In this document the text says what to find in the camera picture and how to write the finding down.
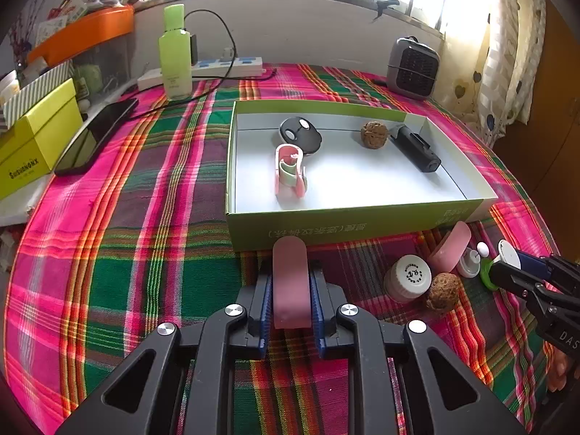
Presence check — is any black round three-button device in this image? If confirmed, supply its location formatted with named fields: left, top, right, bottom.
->
left=279, top=116, right=323, bottom=155

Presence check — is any pink clip case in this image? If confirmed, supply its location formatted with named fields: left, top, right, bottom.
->
left=427, top=221, right=472, bottom=275

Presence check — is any black charging cable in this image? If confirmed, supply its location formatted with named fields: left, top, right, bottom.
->
left=126, top=8, right=278, bottom=121

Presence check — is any white blue power strip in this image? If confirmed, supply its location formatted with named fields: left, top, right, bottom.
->
left=137, top=57, right=265, bottom=90

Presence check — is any plaid pink green bedspread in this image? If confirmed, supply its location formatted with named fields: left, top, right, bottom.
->
left=4, top=64, right=556, bottom=434

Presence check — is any person right hand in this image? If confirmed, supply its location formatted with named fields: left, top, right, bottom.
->
left=543, top=342, right=575, bottom=392

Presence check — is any black power adapter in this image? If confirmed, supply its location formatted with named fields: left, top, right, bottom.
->
left=190, top=33, right=199, bottom=65

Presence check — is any black smartphone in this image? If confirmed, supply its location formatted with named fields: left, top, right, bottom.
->
left=54, top=98, right=138, bottom=177

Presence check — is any orange storage bin lid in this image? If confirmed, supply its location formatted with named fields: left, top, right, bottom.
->
left=26, top=6, right=135, bottom=68

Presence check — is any yellow green shoe box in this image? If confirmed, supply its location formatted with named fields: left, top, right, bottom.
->
left=0, top=79, right=83, bottom=199

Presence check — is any clear plastic storage bin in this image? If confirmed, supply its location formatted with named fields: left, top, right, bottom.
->
left=72, top=36, right=130, bottom=104

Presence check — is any green white cardboard box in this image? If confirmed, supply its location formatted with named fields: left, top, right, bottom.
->
left=225, top=99, right=497, bottom=252

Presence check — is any brown walnut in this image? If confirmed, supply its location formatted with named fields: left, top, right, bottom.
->
left=361, top=121, right=389, bottom=149
left=426, top=272, right=461, bottom=313

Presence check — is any white green spool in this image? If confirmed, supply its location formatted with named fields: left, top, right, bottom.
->
left=480, top=239, right=522, bottom=292

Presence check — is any pink cable winder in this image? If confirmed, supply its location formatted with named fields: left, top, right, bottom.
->
left=274, top=144, right=307, bottom=198

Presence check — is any pink oblong case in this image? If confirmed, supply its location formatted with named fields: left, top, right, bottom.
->
left=272, top=236, right=312, bottom=329

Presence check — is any black clip on windowsill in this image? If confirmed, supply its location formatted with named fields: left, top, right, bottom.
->
left=373, top=0, right=400, bottom=22

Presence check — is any grey small space heater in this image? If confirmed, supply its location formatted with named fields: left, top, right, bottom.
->
left=386, top=36, right=439, bottom=100

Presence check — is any small white round jar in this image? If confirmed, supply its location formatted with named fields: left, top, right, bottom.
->
left=384, top=254, right=432, bottom=303

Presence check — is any green lotion bottle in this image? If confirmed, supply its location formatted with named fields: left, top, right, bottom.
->
left=158, top=4, right=193, bottom=100

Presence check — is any black rectangular battery charger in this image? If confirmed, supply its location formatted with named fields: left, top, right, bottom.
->
left=390, top=125, right=442, bottom=173

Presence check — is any striped white gift box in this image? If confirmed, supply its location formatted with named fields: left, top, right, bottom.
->
left=1, top=60, right=73, bottom=124

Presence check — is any heart patterned curtain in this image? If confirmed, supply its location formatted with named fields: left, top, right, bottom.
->
left=434, top=0, right=547, bottom=146

